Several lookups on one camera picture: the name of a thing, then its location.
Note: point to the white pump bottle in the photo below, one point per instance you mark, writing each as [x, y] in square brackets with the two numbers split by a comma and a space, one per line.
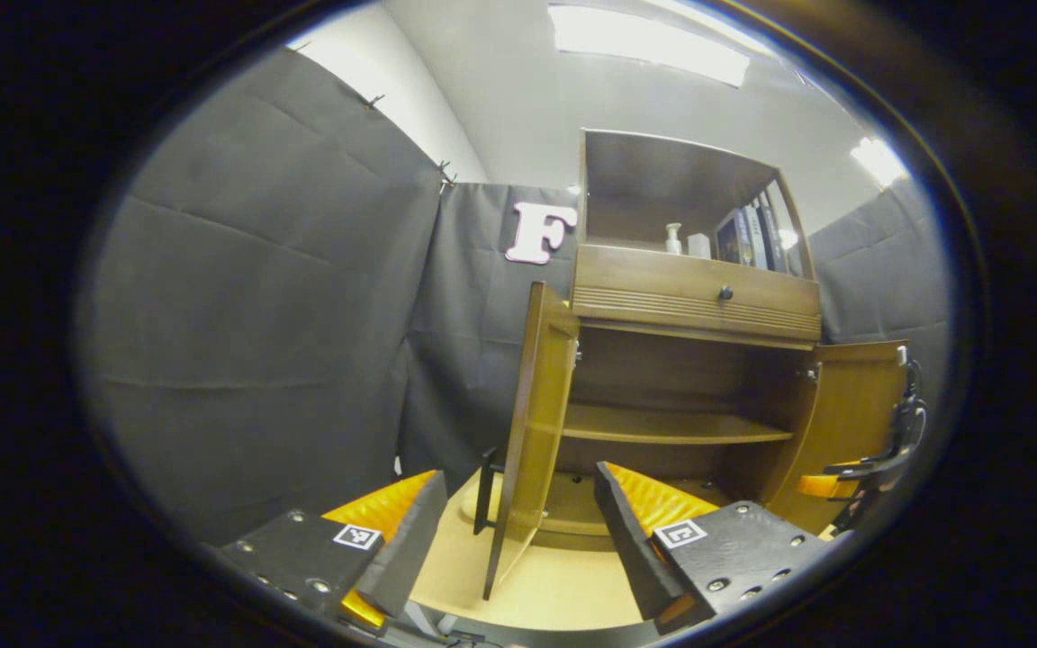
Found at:
[673, 241]

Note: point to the black backdrop cloth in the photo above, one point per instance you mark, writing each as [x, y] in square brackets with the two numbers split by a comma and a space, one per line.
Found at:
[257, 315]

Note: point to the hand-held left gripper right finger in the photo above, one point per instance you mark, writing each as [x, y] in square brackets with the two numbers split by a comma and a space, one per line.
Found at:
[631, 553]

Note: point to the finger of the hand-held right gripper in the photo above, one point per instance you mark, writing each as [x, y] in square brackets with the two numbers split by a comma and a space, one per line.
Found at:
[820, 486]

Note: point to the wooden drawer with black knob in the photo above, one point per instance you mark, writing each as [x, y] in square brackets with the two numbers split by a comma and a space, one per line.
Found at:
[653, 283]

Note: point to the small ceiling light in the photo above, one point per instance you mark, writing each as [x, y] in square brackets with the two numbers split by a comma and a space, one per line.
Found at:
[879, 160]

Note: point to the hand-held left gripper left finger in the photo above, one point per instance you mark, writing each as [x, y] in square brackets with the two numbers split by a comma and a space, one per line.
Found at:
[410, 553]

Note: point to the wooden double-door shoe cabinet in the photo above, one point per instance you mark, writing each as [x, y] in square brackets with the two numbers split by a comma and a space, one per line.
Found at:
[662, 180]

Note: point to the large ceiling light panel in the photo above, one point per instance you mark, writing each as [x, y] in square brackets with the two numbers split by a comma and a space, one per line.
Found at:
[649, 45]

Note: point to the wooden cabinet door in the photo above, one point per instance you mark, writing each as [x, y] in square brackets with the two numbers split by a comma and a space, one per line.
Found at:
[852, 414]
[536, 423]

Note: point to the dark blue book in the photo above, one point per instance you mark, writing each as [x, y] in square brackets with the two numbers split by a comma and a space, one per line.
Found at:
[730, 238]

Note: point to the light grey book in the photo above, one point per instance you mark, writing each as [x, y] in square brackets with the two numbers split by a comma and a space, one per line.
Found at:
[754, 238]

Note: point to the small white box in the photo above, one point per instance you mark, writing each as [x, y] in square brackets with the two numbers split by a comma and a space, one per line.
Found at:
[698, 247]

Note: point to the black book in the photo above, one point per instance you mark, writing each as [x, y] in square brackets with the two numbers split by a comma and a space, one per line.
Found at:
[775, 241]

